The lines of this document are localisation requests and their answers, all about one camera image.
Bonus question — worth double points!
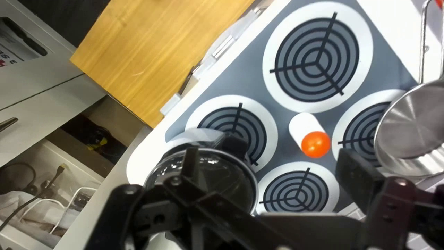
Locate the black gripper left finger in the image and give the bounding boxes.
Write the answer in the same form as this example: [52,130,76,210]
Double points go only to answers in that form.
[84,133,261,250]

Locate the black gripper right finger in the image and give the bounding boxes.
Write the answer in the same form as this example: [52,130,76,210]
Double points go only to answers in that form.
[336,148,444,250]

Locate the grey toy pot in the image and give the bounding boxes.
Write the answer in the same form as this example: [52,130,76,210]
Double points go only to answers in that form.
[157,128,233,186]

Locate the silver steel pot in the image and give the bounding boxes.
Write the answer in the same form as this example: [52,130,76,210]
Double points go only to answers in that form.
[374,79,444,176]

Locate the grey metal cabinet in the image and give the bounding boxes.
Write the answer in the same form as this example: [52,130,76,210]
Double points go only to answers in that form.
[0,0,154,250]

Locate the toy kitchen play set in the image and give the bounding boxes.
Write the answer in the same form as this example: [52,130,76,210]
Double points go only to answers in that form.
[54,0,444,250]

